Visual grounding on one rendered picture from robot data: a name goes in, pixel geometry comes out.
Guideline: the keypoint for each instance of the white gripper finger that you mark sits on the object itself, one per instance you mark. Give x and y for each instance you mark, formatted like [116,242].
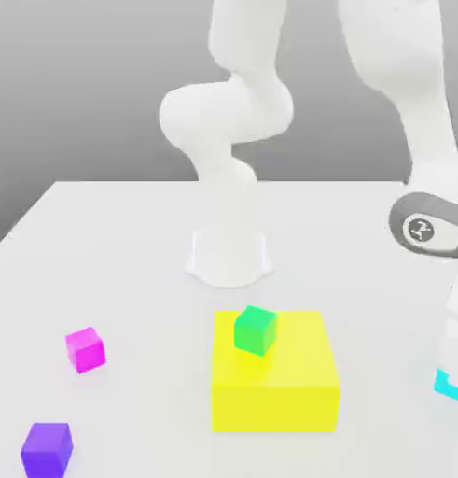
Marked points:
[456,379]

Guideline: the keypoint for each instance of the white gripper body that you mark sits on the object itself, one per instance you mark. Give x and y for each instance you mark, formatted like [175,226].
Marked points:
[456,341]

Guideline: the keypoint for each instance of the small green cube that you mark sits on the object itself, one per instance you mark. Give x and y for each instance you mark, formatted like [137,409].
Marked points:
[254,330]

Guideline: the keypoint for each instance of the large yellow box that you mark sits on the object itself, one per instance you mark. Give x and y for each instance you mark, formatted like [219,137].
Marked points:
[284,396]

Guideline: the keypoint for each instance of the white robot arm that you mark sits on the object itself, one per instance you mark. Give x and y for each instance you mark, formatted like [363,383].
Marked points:
[228,112]

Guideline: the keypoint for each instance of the small cyan cube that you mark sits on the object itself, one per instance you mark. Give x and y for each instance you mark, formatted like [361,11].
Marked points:
[443,388]

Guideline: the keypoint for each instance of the small purple cube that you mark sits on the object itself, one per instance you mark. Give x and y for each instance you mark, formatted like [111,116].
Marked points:
[45,450]

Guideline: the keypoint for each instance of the small magenta cube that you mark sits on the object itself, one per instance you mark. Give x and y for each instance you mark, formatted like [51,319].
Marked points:
[86,351]

